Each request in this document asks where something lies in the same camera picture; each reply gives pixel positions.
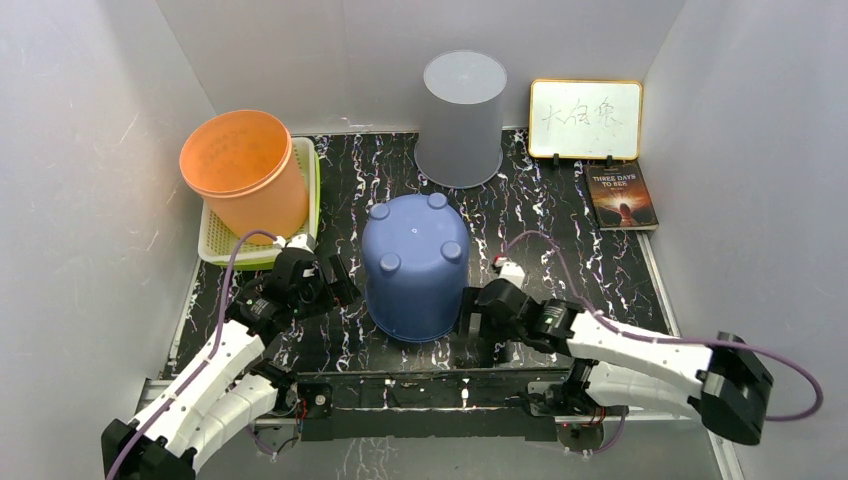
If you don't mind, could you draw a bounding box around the blue plastic bucket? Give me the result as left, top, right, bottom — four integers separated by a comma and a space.
361, 192, 471, 343

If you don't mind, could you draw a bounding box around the dark book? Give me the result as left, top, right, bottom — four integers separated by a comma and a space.
585, 160, 659, 231

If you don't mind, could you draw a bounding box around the small whiteboard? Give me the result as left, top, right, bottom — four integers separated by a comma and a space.
527, 79, 643, 161

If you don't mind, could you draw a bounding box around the orange plastic bucket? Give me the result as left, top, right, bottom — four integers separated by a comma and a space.
179, 110, 309, 237

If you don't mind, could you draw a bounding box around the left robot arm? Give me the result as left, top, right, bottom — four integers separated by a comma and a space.
101, 246, 360, 479

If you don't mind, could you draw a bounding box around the aluminium frame rail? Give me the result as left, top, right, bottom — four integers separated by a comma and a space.
116, 228, 747, 480

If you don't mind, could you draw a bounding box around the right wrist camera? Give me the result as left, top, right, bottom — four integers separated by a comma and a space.
493, 256, 526, 289

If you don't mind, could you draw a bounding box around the grey plastic bucket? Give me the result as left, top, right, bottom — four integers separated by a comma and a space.
414, 50, 508, 189

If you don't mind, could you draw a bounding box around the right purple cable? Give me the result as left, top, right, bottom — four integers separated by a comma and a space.
493, 230, 825, 456

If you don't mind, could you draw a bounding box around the purple cable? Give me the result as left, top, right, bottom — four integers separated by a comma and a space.
105, 229, 289, 480
493, 230, 825, 456

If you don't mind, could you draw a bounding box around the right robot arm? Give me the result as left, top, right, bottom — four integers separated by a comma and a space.
459, 279, 773, 446

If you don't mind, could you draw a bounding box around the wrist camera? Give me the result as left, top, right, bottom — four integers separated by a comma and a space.
272, 233, 316, 253
493, 256, 526, 289

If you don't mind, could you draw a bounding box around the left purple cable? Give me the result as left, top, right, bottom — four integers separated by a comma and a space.
105, 229, 289, 480

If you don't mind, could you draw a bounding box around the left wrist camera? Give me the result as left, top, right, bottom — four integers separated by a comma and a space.
272, 233, 316, 253

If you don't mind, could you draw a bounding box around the green plastic basket tray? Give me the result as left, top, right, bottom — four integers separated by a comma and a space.
197, 137, 321, 271

